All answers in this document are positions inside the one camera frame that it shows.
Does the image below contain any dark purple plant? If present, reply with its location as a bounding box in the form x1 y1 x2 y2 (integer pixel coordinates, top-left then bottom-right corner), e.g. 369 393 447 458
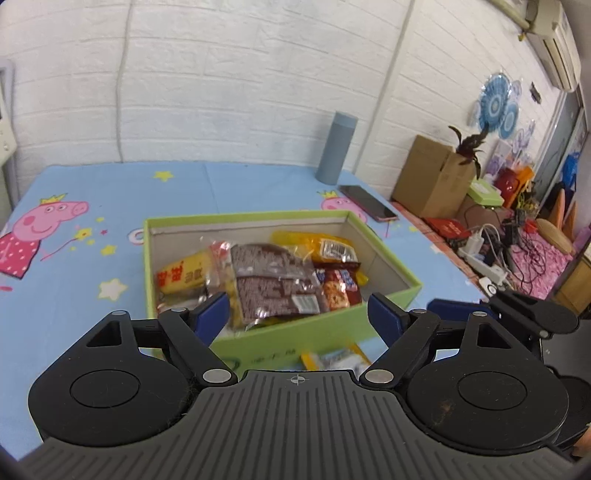
448 123 489 178

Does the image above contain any yellow cake snack packet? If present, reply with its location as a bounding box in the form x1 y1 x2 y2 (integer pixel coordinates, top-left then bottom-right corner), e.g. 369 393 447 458
155 249 213 295

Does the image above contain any large yellow chip bag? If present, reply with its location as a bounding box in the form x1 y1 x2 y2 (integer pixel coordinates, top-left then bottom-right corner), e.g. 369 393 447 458
270 230 359 264

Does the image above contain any white air conditioner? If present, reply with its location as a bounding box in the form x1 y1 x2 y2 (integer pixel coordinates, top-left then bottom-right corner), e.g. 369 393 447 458
525 0 581 92

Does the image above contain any white wireless charger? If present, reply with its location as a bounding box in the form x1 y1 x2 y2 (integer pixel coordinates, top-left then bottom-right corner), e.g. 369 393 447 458
478 277 497 297

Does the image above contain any small green box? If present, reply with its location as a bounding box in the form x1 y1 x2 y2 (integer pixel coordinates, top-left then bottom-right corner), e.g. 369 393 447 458
467 179 504 207

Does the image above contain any smartphone with red case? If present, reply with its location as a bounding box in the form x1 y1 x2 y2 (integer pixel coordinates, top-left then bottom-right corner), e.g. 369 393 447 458
339 185 398 222

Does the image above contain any white power strip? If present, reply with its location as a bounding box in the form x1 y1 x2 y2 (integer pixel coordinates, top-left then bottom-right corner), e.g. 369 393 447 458
458 249 507 285

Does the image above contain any brown transparent snack bag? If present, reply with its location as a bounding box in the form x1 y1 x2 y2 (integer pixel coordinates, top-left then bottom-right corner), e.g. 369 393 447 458
226 243 329 330

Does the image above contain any blue paper fan decoration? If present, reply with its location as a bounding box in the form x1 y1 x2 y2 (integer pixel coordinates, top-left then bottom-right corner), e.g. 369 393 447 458
479 73 511 132

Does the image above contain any white screen appliance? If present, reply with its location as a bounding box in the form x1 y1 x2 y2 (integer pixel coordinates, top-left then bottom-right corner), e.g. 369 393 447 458
0 58 19 225

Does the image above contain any yellow white snack packet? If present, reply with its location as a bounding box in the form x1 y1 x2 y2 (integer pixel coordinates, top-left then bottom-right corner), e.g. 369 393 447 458
301 344 370 377

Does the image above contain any blue cartoon tablecloth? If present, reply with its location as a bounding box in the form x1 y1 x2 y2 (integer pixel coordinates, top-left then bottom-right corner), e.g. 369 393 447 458
0 160 491 462

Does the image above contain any green cardboard box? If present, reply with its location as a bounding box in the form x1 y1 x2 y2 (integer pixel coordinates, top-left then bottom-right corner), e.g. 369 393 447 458
143 210 422 373

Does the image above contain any brown cardboard box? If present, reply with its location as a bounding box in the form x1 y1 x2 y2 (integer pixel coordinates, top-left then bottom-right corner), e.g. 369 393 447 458
392 135 476 219

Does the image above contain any person's right hand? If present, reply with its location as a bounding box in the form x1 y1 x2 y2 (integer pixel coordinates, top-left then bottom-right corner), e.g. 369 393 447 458
572 427 591 458

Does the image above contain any dark red cookie packet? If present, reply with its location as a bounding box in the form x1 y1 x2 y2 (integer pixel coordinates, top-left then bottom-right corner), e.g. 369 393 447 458
315 268 363 311

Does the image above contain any grey cylindrical bottle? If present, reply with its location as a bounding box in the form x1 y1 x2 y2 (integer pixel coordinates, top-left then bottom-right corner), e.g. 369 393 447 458
315 112 358 185

